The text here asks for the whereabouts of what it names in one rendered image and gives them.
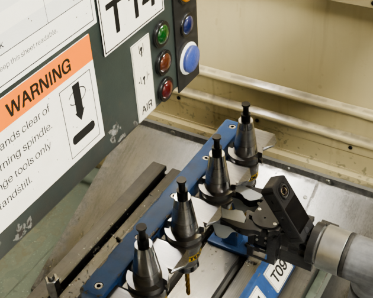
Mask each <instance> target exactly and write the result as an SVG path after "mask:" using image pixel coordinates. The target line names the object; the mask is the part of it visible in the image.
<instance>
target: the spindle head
mask: <svg viewBox="0 0 373 298"><path fill-rule="evenodd" d="M163 3H164V10H163V11H162V12H161V13H160V14H158V15H157V16H155V17H154V18H153V19H152V20H151V21H149V22H148V23H147V24H146V25H145V26H143V27H142V28H141V29H139V30H138V31H137V32H136V33H134V34H133V35H132V36H131V37H130V38H128V39H127V40H126V41H125V42H123V43H122V44H121V45H120V46H118V47H117V48H116V49H115V50H113V51H112V52H111V53H110V54H109V55H107V56H106V57H104V55H103V51H102V43H101V35H100V30H99V22H98V15H97V7H96V2H95V0H94V5H95V13H96V18H97V23H95V24H94V25H93V26H91V27H90V28H88V29H87V30H86V31H84V32H83V33H82V34H80V35H79V36H77V37H76V38H75V39H73V40H72V41H71V42H69V43H68V44H67V45H65V46H64V47H62V48H61V49H60V50H59V51H57V52H56V53H54V54H53V55H52V56H50V57H49V58H48V59H46V60H45V61H44V62H42V63H41V64H39V65H38V66H37V67H35V68H34V69H33V70H31V71H30V72H28V73H27V74H26V75H24V76H23V77H22V78H20V79H19V80H18V81H16V82H15V83H13V84H12V85H11V86H10V87H8V88H6V89H5V90H4V91H3V92H1V93H0V99H1V98H2V97H3V96H4V95H6V94H7V93H8V92H10V91H11V90H13V88H15V87H16V86H18V85H19V84H20V83H22V82H23V81H25V80H26V79H27V78H29V77H30V76H31V75H33V74H34V73H35V72H36V71H38V70H40V69H41V68H42V67H43V66H45V65H46V64H47V63H49V62H50V61H52V60H53V59H54V58H55V57H57V56H58V55H60V54H61V53H62V52H64V51H65V50H66V49H68V48H69V47H70V46H72V45H73V44H75V43H76V42H77V41H79V40H80V39H81V38H82V37H84V36H85V35H87V34H89V40H90V44H91V51H92V58H93V63H94V70H95V77H96V81H97V89H98V96H99V103H100V108H101V115H102V122H103V126H104V134H105V135H104V136H103V137H102V138H101V139H100V140H99V141H98V142H97V143H96V144H95V145H94V146H93V147H92V148H91V149H90V150H89V151H88V152H87V153H85V154H84V155H83V156H82V157H81V158H80V159H79V160H78V161H77V162H76V163H75V164H74V165H73V166H72V167H71V168H70V169H69V170H68V171H66V172H65V173H64V174H63V175H62V176H61V177H60V178H59V179H58V180H57V181H55V182H54V183H53V184H52V185H51V186H50V187H49V188H48V189H47V190H46V191H45V192H44V193H43V194H42V195H41V196H40V197H39V198H38V199H37V200H35V201H34V202H33V203H32V204H31V205H30V206H29V207H28V208H27V209H26V210H25V211H24V212H23V213H22V214H21V215H20V216H19V217H18V218H17V219H15V220H14V221H13V222H12V223H11V224H10V225H9V226H8V227H7V228H6V229H4V230H3V231H2V232H1V233H0V260H1V259H2V258H3V257H4V256H5V255H6V254H7V253H8V252H9V251H10V250H11V249H12V248H13V247H14V246H15V245H16V244H17V243H18V242H20V241H21V240H22V239H23V238H24V237H25V236H26V235H27V234H28V233H29V232H30V231H31V230H32V229H33V228H34V227H35V226H36V225H37V224H38V223H39V222H40V221H41V220H42V219H43V218H44V217H45V216H46V215H47V214H48V213H49V212H50V211H51V210H52V209H53V208H54V207H55V206H56V205H57V204H58V203H59V202H60V201H61V200H62V199H63V198H64V197H65V196H66V195H67V194H68V193H69V192H70V191H71V190H72V189H73V188H74V187H75V186H76V185H77V184H78V183H79V182H80V181H82V180H83V179H84V178H85V177H86V176H87V175H88V174H89V173H90V172H91V171H92V170H93V169H94V168H95V167H96V166H97V165H98V164H99V163H100V162H101V161H102V160H103V159H104V158H105V157H106V156H107V155H108V154H109V153H110V152H111V151H112V150H113V149H115V147H116V146H117V145H119V143H120V142H122V140H123V139H125V137H126V136H128V135H129V133H131V132H132V130H134V129H135V127H136V126H138V124H139V119H138V113H137V102H136V93H135V87H134V77H133V67H132V61H131V51H130V47H131V46H132V45H134V44H135V43H136V42H138V41H139V40H140V39H141V38H142V37H144V36H145V35H146V34H147V33H149V39H150V52H151V59H152V71H153V84H154V91H155V103H156V107H157V106H158V105H159V104H160V103H161V102H162V101H160V100H159V98H158V94H157V92H158V88H159V85H160V82H161V81H162V79H163V78H164V77H166V76H169V77H171V78H172V79H173V90H175V89H176V88H177V87H178V83H177V74H176V56H175V38H174V29H173V11H172V0H163ZM161 20H164V21H167V22H168V24H169V27H170V34H169V38H168V41H167V43H166V44H165V45H164V46H163V47H162V48H157V47H155V45H154V43H153V32H154V29H155V26H156V25H157V23H158V22H159V21H161ZM164 49H167V50H169V51H170V52H171V55H172V63H171V66H170V69H169V71H168V72H167V74H165V75H163V76H160V75H158V74H157V73H156V68H155V64H156V59H157V57H158V55H159V53H160V52H161V51H162V50H164Z"/></svg>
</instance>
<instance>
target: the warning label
mask: <svg viewBox="0 0 373 298"><path fill-rule="evenodd" d="M104 135H105V134H104V126H103V122H102V115H101V108H100V103H99V96H98V89H97V81H96V77H95V70H94V63H93V58H92V51H91V44H90V40H89V34H87V35H85V36H84V37H82V38H81V39H80V40H79V41H77V42H76V43H75V44H73V45H72V46H70V47H69V48H68V49H66V50H65V51H64V52H62V53H61V54H60V55H58V56H57V57H55V58H54V59H53V60H52V61H50V62H49V63H47V64H46V65H45V66H43V67H42V68H41V69H40V70H38V71H36V72H35V73H34V74H32V75H31V76H30V77H29V78H27V79H26V80H25V81H23V82H22V83H20V84H19V85H18V86H16V87H15V88H13V90H11V91H10V92H8V93H7V94H6V95H4V96H3V97H2V98H1V99H0V233H1V232H2V231H3V230H4V229H6V228H7V227H8V226H9V225H10V224H11V223H12V222H13V221H14V220H15V219H17V218H18V217H19V216H20V215H21V214H22V213H23V212H24V211H25V210H26V209H27V208H28V207H29V206H30V205H31V204H32V203H33V202H34V201H35V200H37V199H38V198H39V197H40V196H41V195H42V194H43V193H44V192H45V191H46V190H47V189H48V188H49V187H50V186H51V185H52V184H53V183H54V182H55V181H57V180H58V179H59V178H60V177H61V176H62V175H63V174H64V173H65V172H66V171H68V170H69V169H70V168H71V167H72V166H73V165H74V164H75V163H76V162H77V161H78V160H79V159H80V158H81V157H82V156H83V155H84V154H85V153H87V152H88V151H89V150H90V149H91V148H92V147H93V146H94V145H95V144H96V143H97V142H98V141H99V140H100V139H101V138H102V137H103V136H104Z"/></svg>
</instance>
